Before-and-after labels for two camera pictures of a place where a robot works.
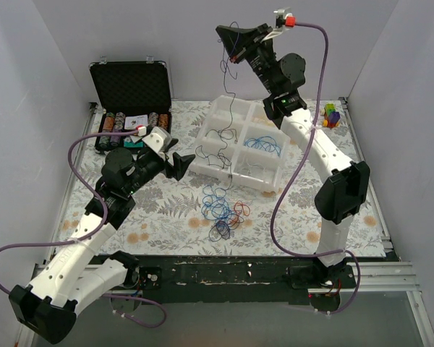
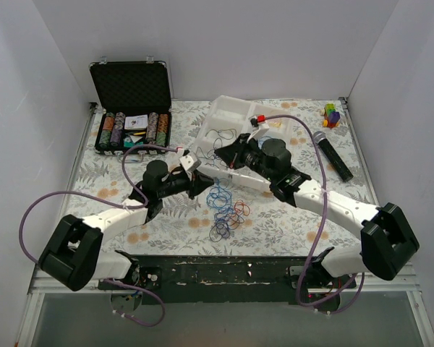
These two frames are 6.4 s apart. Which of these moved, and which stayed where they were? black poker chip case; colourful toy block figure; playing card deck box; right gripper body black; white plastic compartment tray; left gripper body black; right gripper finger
Moved: left gripper body black; right gripper finger; right gripper body black
Stayed: white plastic compartment tray; playing card deck box; black poker chip case; colourful toy block figure
